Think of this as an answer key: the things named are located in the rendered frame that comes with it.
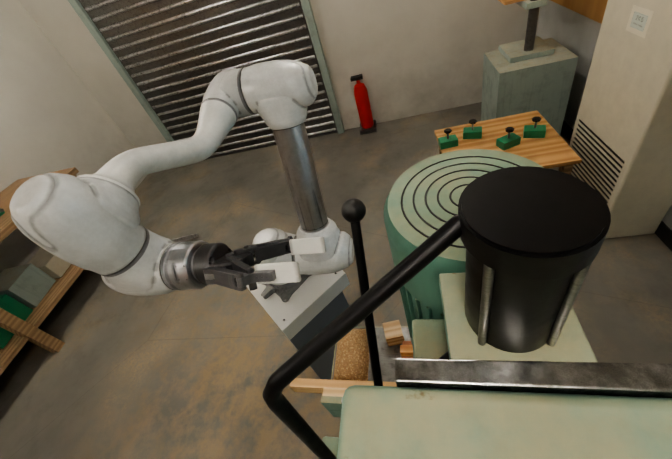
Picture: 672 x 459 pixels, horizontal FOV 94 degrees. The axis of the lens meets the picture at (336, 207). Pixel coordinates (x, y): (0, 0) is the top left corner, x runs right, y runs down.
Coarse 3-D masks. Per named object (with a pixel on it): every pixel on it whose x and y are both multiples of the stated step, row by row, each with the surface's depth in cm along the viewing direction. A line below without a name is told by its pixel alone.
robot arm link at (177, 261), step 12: (168, 252) 56; (180, 252) 56; (192, 252) 56; (168, 264) 55; (180, 264) 54; (192, 264) 55; (168, 276) 55; (180, 276) 55; (192, 276) 55; (180, 288) 57; (192, 288) 56
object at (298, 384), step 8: (296, 384) 78; (304, 384) 77; (312, 384) 77; (320, 384) 76; (328, 384) 76; (336, 384) 76; (344, 384) 75; (352, 384) 75; (360, 384) 74; (368, 384) 74; (384, 384) 73; (392, 384) 72; (304, 392) 80; (312, 392) 79; (320, 392) 78
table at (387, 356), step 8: (360, 328) 88; (376, 328) 87; (408, 328) 85; (376, 336) 86; (384, 336) 85; (408, 336) 83; (336, 344) 87; (384, 344) 84; (400, 344) 82; (384, 352) 82; (392, 352) 81; (384, 360) 81; (392, 360) 80; (384, 368) 79; (392, 368) 79; (368, 376) 79; (384, 376) 78; (392, 376) 77; (336, 416) 79
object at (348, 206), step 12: (348, 204) 43; (360, 204) 43; (348, 216) 43; (360, 216) 43; (360, 228) 45; (360, 240) 45; (360, 252) 45; (360, 264) 45; (360, 276) 45; (360, 288) 46; (372, 312) 47; (372, 324) 46; (372, 336) 47; (372, 348) 47; (372, 360) 47; (372, 372) 48
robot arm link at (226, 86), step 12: (228, 72) 90; (240, 72) 87; (216, 84) 88; (228, 84) 87; (240, 84) 86; (204, 96) 88; (216, 96) 86; (228, 96) 87; (240, 96) 87; (240, 108) 90
